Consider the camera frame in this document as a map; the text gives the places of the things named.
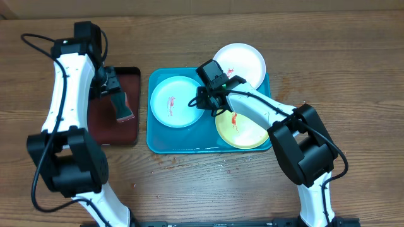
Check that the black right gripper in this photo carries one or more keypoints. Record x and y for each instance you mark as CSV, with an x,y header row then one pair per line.
x,y
202,95

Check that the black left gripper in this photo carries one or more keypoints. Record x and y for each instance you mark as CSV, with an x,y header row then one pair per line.
x,y
113,86

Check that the green red sponge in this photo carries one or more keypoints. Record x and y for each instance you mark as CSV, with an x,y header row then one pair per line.
x,y
121,106

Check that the yellow plate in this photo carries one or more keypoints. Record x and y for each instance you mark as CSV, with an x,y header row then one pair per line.
x,y
239,131

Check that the light blue plate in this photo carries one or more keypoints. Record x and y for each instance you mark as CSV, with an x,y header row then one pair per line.
x,y
169,102

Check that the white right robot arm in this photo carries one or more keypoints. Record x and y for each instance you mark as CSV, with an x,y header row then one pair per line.
x,y
303,147

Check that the dark red tray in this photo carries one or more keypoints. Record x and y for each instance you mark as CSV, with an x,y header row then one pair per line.
x,y
103,124

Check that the pink white plate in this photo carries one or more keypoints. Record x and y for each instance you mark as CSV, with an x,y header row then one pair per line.
x,y
242,60

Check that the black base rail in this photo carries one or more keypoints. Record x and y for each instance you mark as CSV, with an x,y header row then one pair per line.
x,y
277,222

